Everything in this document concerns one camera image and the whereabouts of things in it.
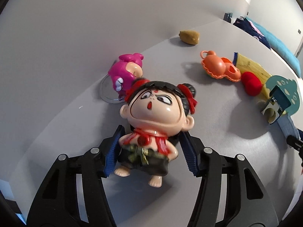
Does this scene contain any yellow snack packet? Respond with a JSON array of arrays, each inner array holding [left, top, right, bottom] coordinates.
[[233, 52, 273, 110]]

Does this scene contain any orange toy teapot on tray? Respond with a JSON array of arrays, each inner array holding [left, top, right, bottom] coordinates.
[[200, 50, 242, 83]]

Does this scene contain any red fuzzy ball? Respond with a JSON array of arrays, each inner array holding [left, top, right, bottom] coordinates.
[[241, 72, 263, 96]]

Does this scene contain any black-haired doll figure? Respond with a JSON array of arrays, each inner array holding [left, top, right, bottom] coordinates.
[[114, 79, 198, 188]]

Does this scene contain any brown lumpy toy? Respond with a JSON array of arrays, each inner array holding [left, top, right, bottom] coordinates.
[[179, 30, 200, 45]]

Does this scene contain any navy printed cloth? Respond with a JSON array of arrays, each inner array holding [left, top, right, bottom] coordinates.
[[233, 16, 272, 50]]

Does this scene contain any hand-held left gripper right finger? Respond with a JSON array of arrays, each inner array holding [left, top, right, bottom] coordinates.
[[179, 131, 279, 227]]

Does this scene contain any teal cloud-shaped card package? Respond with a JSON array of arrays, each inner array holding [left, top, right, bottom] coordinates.
[[260, 75, 300, 125]]

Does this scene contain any teal cushion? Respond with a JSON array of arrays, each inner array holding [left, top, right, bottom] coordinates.
[[246, 16, 303, 76]]

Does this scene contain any pink cloth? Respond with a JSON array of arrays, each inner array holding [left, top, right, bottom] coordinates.
[[251, 22, 264, 35]]

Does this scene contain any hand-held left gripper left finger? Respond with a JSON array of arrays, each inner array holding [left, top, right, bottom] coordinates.
[[26, 124, 126, 227]]

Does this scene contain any pink cartoon figure toy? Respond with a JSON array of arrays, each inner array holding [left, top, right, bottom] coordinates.
[[108, 53, 145, 100]]

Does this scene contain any round silver disc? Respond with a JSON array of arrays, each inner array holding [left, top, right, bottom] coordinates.
[[101, 74, 126, 104]]

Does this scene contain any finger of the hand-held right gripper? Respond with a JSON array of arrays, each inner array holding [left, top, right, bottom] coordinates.
[[276, 114, 303, 153]]

